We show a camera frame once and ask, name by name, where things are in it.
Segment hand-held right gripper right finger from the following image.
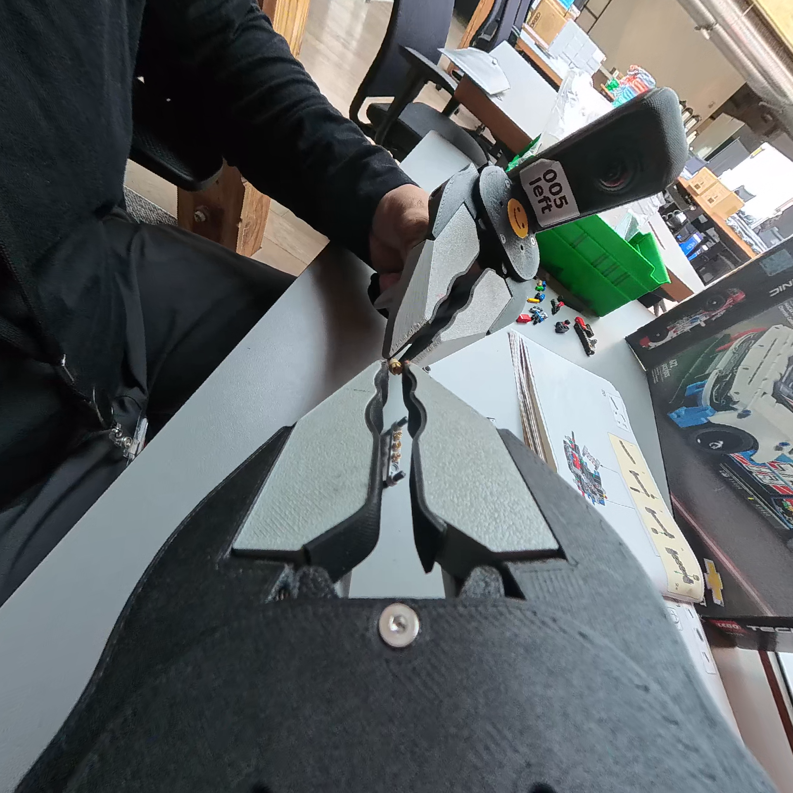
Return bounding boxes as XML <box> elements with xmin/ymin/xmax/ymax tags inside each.
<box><xmin>401</xmin><ymin>364</ymin><xmax>563</xmax><ymax>596</ymax></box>

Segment person's left forearm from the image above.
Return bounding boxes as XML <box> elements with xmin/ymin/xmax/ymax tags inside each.
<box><xmin>186</xmin><ymin>0</ymin><xmax>417</xmax><ymax>261</ymax></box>

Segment black chair armrest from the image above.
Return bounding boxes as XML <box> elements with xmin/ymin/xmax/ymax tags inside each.
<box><xmin>126</xmin><ymin>73</ymin><xmax>225</xmax><ymax>194</ymax></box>

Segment cardboard box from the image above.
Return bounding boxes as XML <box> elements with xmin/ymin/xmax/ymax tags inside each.
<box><xmin>522</xmin><ymin>0</ymin><xmax>575</xmax><ymax>45</ymax></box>

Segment pile of small coloured pieces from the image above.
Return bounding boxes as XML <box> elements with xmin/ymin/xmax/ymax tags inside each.
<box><xmin>516</xmin><ymin>278</ymin><xmax>575</xmax><ymax>336</ymax></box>

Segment open instruction booklet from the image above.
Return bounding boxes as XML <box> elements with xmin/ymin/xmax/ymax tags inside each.
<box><xmin>507</xmin><ymin>330</ymin><xmax>793</xmax><ymax>793</ymax></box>

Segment black shelf rack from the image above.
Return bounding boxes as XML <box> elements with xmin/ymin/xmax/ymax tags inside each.
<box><xmin>658</xmin><ymin>154</ymin><xmax>761</xmax><ymax>287</ymax></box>

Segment grey beam with tan pins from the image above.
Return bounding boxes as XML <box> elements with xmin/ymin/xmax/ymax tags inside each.
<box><xmin>385</xmin><ymin>420</ymin><xmax>410</xmax><ymax>488</ymax></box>

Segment black box flap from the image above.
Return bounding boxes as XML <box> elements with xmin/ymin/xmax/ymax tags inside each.
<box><xmin>699</xmin><ymin>612</ymin><xmax>793</xmax><ymax>653</ymax></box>

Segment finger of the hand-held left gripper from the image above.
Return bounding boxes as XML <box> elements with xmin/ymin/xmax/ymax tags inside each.
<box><xmin>411</xmin><ymin>268</ymin><xmax>529</xmax><ymax>368</ymax></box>
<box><xmin>383</xmin><ymin>212</ymin><xmax>485</xmax><ymax>362</ymax></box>

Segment clear plastic bag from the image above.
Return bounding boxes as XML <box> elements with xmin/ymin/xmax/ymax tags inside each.
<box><xmin>538</xmin><ymin>67</ymin><xmax>615</xmax><ymax>157</ymax></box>

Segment toy car set box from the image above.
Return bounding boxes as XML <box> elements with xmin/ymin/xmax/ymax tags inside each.
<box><xmin>624</xmin><ymin>237</ymin><xmax>793</xmax><ymax>618</ymax></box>

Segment silver insulated duct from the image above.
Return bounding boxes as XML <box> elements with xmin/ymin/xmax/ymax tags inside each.
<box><xmin>677</xmin><ymin>0</ymin><xmax>793</xmax><ymax>117</ymax></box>

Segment black office chair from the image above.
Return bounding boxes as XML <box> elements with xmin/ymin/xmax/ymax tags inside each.
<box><xmin>349</xmin><ymin>0</ymin><xmax>491</xmax><ymax>167</ymax></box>
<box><xmin>476</xmin><ymin>0</ymin><xmax>535</xmax><ymax>55</ymax></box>

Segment person's black clothing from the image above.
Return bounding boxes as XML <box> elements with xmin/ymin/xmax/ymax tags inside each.
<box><xmin>0</xmin><ymin>0</ymin><xmax>299</xmax><ymax>605</ymax></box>

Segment white paper sheets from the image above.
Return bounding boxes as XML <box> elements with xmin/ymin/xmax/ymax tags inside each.
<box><xmin>438</xmin><ymin>45</ymin><xmax>513</xmax><ymax>96</ymax></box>

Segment green plastic bin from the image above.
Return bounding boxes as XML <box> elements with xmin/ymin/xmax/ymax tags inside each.
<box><xmin>503</xmin><ymin>132</ymin><xmax>672</xmax><ymax>318</ymax></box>

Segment person's left hand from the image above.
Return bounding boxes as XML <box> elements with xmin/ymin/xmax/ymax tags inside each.
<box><xmin>367</xmin><ymin>183</ymin><xmax>436</xmax><ymax>293</ymax></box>

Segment white desk with wooden edge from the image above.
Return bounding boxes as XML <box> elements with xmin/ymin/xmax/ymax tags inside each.
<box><xmin>439</xmin><ymin>39</ymin><xmax>561</xmax><ymax>159</ymax></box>

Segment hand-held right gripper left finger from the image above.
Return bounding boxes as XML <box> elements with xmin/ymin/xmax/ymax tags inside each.
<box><xmin>231</xmin><ymin>361</ymin><xmax>388</xmax><ymax>582</ymax></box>

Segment wooden table leg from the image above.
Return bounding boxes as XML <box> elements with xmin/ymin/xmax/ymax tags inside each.
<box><xmin>176</xmin><ymin>162</ymin><xmax>275</xmax><ymax>257</ymax></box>
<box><xmin>259</xmin><ymin>0</ymin><xmax>312</xmax><ymax>61</ymax></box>

